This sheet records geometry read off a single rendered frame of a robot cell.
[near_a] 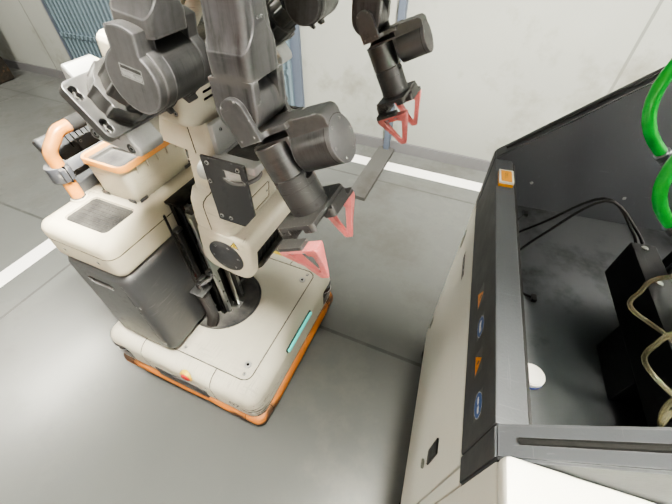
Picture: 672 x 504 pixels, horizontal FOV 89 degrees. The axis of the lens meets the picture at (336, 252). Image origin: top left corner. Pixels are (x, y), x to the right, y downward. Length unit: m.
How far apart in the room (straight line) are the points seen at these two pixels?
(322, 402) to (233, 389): 0.39
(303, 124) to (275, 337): 0.98
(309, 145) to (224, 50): 0.13
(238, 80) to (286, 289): 1.08
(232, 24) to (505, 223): 0.56
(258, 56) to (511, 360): 0.49
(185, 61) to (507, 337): 0.56
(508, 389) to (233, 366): 0.94
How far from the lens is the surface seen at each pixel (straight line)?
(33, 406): 1.89
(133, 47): 0.48
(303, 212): 0.48
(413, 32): 0.79
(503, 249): 0.68
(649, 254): 0.76
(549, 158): 0.95
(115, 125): 0.61
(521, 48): 2.44
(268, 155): 0.45
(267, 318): 1.34
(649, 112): 0.57
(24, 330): 2.16
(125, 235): 1.00
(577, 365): 0.75
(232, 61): 0.42
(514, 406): 0.52
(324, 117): 0.40
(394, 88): 0.83
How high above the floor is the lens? 1.39
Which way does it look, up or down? 47 degrees down
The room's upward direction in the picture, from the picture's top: straight up
